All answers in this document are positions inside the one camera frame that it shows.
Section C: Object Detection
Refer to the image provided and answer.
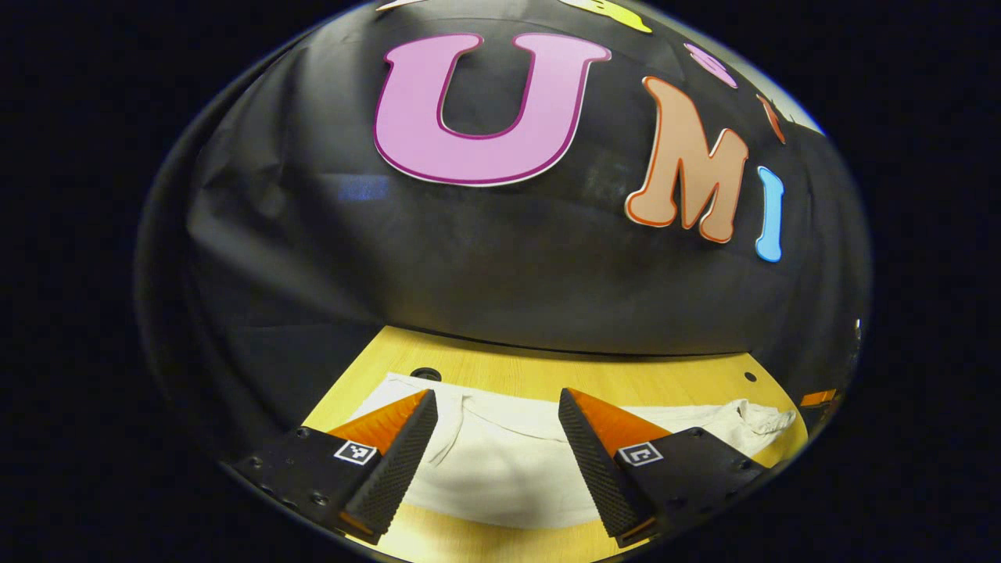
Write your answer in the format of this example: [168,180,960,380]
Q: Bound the black backdrop cloth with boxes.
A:
[135,0,874,470]

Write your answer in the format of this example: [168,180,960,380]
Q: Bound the white jeans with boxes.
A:
[344,372,798,531]

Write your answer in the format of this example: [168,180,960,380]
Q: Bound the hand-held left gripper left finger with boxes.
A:
[229,388,440,547]

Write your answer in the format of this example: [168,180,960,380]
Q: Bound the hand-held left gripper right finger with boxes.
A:
[558,386,773,549]

